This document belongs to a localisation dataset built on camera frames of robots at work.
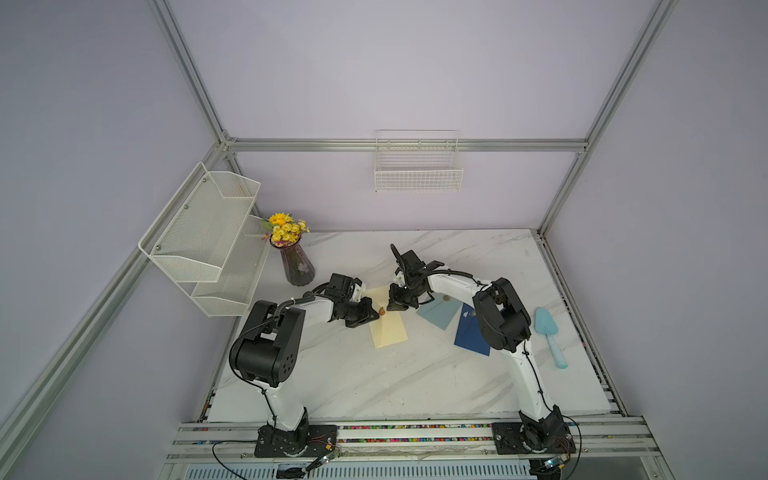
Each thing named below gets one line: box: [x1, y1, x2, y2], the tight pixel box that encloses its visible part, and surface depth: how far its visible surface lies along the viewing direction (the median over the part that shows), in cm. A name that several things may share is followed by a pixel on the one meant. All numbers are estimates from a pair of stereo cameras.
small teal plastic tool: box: [535, 307, 568, 369], surface depth 96 cm
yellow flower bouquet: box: [262, 212, 311, 247], surface depth 90 cm
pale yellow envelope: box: [364, 285, 408, 349], surface depth 95 cm
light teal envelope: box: [416, 292, 464, 331], surface depth 98 cm
